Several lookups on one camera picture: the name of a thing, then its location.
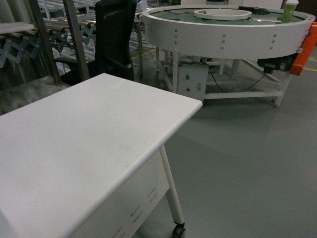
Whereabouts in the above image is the white control box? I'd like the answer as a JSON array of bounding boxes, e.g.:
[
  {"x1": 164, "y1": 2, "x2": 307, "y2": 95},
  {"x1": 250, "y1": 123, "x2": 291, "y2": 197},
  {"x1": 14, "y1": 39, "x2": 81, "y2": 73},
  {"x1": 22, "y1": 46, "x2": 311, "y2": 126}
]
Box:
[{"x1": 178, "y1": 63, "x2": 209, "y2": 101}]

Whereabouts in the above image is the white round conveyor table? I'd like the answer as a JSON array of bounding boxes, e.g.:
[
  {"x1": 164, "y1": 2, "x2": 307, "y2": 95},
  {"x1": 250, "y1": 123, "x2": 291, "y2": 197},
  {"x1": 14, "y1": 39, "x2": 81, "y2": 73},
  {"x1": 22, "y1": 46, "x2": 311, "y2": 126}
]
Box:
[{"x1": 141, "y1": 5, "x2": 315, "y2": 107}]

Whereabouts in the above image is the black office chair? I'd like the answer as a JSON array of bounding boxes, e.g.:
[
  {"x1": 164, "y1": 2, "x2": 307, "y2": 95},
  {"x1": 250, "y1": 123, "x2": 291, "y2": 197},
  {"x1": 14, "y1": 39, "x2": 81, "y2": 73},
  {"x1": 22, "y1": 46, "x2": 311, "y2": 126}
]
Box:
[{"x1": 54, "y1": 0, "x2": 137, "y2": 86}]

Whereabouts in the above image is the black motor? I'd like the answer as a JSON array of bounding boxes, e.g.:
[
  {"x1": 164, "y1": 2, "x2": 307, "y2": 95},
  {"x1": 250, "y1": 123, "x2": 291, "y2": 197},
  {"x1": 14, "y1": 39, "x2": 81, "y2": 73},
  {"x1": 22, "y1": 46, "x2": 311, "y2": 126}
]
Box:
[{"x1": 257, "y1": 54, "x2": 297, "y2": 74}]

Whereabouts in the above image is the expandable roller conveyor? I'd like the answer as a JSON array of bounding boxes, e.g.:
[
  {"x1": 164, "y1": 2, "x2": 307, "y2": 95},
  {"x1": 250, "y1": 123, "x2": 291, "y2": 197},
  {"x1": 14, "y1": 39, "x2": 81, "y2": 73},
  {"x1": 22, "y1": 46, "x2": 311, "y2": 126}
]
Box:
[{"x1": 0, "y1": 19, "x2": 96, "y2": 68}]

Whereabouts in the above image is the orange motor guard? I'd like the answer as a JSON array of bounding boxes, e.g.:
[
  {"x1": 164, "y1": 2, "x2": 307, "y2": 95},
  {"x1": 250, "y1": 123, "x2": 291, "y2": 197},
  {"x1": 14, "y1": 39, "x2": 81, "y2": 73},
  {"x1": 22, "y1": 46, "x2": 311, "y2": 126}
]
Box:
[{"x1": 290, "y1": 22, "x2": 317, "y2": 76}]

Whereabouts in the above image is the green drink cup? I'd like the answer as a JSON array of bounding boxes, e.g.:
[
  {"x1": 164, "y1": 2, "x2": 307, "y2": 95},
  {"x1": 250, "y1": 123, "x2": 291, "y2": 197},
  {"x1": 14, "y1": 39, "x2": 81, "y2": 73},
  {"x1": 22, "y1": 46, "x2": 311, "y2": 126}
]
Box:
[{"x1": 281, "y1": 0, "x2": 299, "y2": 23}]

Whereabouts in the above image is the white ring on conveyor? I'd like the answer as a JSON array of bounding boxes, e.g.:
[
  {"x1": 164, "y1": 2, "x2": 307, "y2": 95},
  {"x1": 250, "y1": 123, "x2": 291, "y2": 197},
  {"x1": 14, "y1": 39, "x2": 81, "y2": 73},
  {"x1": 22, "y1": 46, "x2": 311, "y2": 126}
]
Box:
[{"x1": 193, "y1": 8, "x2": 253, "y2": 21}]

